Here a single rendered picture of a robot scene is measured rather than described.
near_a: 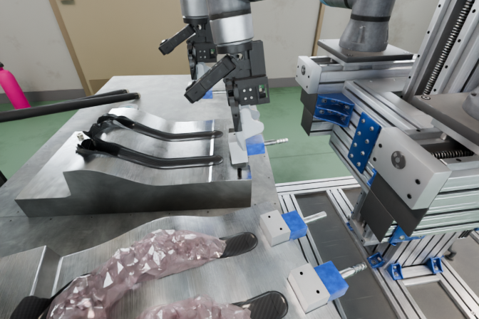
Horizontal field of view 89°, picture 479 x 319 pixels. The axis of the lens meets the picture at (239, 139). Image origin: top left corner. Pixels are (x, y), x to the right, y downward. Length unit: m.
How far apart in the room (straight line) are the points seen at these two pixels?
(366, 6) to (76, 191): 0.90
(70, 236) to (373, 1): 0.98
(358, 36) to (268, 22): 2.16
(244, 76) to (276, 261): 0.33
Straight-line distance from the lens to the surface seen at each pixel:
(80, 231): 0.64
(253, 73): 0.48
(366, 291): 1.24
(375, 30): 0.92
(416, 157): 0.51
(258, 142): 0.53
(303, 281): 0.42
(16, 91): 3.26
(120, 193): 0.59
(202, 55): 0.74
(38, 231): 0.70
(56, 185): 0.68
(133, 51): 3.02
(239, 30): 0.45
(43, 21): 3.29
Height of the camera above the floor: 1.25
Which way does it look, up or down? 35 degrees down
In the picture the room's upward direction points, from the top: straight up
